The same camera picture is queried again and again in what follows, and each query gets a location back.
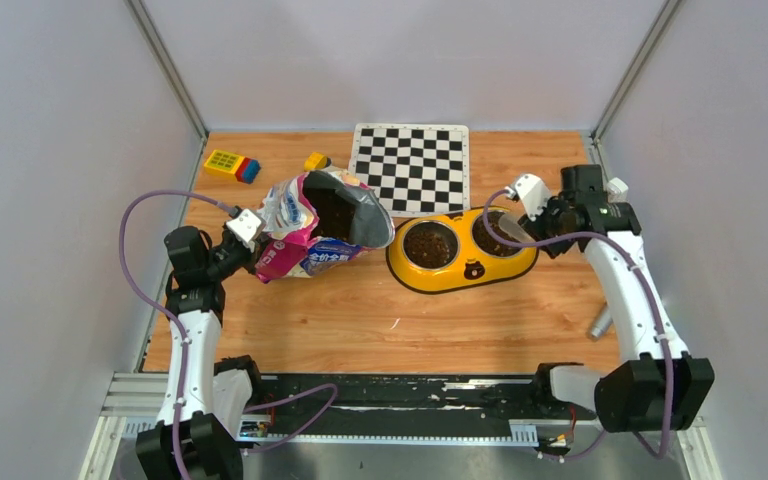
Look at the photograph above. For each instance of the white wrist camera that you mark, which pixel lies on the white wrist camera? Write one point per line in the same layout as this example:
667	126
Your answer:
246	225
532	192

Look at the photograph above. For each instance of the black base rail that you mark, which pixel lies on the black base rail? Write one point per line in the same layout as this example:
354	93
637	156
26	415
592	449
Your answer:
485	410

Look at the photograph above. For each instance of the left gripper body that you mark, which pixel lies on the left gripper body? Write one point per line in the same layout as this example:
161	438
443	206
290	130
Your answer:
227	258

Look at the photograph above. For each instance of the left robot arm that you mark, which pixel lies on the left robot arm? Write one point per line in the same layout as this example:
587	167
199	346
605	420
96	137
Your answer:
195	435

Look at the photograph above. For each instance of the brown pet food kibble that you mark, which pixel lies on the brown pet food kibble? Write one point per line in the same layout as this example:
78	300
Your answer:
438	241

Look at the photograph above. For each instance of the silver microphone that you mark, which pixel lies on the silver microphone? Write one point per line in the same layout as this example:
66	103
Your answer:
600	325

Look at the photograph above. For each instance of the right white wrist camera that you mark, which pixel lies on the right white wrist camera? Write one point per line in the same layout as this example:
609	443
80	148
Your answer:
532	192

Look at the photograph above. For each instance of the yellow double pet bowl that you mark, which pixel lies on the yellow double pet bowl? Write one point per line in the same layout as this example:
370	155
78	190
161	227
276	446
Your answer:
456	277

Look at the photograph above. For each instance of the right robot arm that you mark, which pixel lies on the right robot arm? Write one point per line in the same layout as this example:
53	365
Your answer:
659	384

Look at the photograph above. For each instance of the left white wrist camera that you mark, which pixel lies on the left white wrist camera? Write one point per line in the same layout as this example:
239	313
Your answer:
246	225

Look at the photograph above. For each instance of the pink pet food bag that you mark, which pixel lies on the pink pet food bag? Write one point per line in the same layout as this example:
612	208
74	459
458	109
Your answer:
318	220

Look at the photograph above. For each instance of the toy block car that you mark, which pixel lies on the toy block car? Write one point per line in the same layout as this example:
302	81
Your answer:
317	161

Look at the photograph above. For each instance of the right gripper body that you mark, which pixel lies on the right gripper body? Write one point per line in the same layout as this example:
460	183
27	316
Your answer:
549	223

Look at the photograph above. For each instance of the black white chessboard mat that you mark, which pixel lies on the black white chessboard mat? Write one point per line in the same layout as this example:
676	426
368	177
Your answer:
415	170

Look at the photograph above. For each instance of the clear plastic scoop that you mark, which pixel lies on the clear plastic scoop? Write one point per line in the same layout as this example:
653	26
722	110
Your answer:
508	223

